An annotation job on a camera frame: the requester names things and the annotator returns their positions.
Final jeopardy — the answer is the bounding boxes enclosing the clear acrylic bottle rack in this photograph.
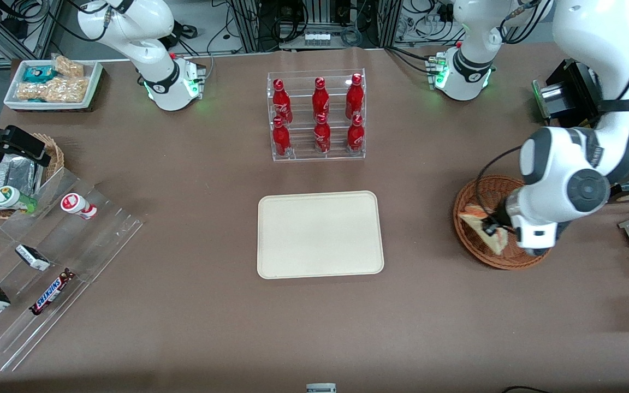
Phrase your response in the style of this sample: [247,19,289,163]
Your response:
[267,69,367,162]

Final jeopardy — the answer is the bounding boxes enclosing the white bottle green cap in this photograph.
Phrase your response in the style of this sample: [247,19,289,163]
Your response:
[0,186,38,213]

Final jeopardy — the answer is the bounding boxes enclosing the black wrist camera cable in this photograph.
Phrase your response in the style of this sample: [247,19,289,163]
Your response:
[474,144,524,227]

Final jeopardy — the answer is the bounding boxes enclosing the red white yogurt bottle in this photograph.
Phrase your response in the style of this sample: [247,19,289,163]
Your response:
[61,193,98,220]

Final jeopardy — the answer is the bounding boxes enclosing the triangle sandwich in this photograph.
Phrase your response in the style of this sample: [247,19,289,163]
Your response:
[458,204,509,255]

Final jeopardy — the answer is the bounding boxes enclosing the small peanut brittle pack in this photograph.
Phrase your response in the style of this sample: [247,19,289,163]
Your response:
[52,55,85,78]

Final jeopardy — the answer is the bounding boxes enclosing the silver foil pack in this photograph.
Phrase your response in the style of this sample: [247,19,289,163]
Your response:
[0,156,39,211]

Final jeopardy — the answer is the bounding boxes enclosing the clear acrylic stepped stand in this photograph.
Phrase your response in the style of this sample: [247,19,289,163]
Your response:
[0,166,145,372]

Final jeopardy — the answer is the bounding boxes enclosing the large peanut brittle pack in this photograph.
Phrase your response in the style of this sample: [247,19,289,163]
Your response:
[15,76,90,103]

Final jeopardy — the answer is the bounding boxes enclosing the snickers bar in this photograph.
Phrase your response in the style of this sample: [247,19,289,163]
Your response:
[29,269,76,316]

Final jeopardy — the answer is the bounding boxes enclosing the cream rectangular plastic tray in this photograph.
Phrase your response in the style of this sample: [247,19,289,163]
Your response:
[257,190,385,280]

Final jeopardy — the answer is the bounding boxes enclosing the red cola bottle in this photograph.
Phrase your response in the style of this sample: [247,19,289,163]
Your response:
[312,77,330,122]
[346,73,365,120]
[347,114,365,153]
[272,78,293,125]
[272,116,292,158]
[314,113,332,154]

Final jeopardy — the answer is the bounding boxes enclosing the teal snack packet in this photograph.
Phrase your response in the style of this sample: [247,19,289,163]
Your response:
[22,65,57,84]

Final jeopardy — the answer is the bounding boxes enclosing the black machine yellow control panel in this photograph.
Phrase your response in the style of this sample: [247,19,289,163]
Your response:
[532,57,629,206]

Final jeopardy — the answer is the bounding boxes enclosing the small brown wicker basket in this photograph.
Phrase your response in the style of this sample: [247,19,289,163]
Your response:
[0,133,65,220]

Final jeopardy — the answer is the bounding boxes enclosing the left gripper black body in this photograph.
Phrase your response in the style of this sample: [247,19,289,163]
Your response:
[499,188,524,233]

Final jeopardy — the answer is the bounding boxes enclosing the white rectangular snack tray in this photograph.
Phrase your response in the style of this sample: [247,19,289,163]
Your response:
[3,59,103,112]

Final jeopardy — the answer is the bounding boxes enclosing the round brown wicker basket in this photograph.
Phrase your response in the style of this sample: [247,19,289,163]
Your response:
[453,174,557,271]

